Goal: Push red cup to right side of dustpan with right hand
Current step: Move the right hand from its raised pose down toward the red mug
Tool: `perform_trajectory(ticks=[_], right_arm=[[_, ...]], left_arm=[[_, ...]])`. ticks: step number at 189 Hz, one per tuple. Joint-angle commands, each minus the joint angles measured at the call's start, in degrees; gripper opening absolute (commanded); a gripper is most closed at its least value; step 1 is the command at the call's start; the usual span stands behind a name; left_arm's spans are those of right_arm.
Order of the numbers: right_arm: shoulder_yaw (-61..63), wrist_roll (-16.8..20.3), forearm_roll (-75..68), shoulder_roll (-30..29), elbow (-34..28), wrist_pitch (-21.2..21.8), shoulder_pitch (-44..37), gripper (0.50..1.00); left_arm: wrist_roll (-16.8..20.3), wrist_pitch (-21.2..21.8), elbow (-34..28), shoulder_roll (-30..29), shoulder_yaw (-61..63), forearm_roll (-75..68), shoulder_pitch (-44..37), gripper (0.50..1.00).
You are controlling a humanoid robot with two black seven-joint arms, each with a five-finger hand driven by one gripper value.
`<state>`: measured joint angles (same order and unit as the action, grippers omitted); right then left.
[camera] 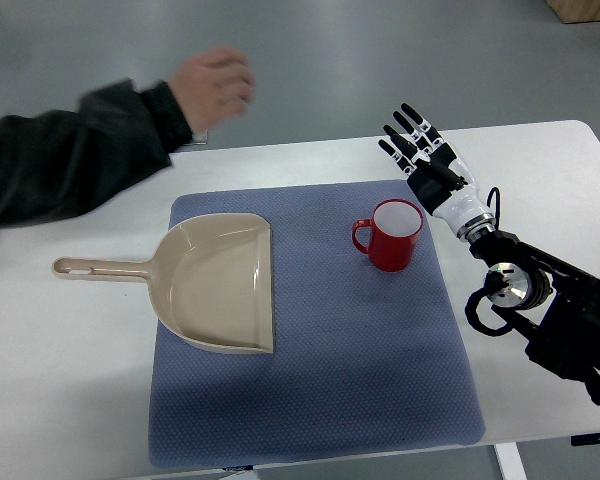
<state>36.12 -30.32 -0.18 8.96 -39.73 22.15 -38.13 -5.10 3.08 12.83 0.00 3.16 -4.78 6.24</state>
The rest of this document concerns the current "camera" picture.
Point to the person's bare hand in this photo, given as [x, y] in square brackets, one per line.
[212, 87]

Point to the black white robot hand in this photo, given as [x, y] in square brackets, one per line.
[441, 182]

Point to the red cup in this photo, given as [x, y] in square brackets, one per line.
[389, 236]

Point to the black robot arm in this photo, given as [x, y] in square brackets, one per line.
[554, 305]

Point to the black jacket sleeve forearm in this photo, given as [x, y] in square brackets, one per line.
[61, 164]

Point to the beige plastic dustpan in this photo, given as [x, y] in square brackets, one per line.
[210, 281]

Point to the lower metal floor plate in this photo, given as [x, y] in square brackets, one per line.
[198, 138]

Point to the blue-grey fabric mat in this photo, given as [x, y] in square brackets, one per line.
[365, 361]

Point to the wooden box corner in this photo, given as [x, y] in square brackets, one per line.
[576, 11]

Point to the white table leg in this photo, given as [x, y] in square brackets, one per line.
[509, 461]

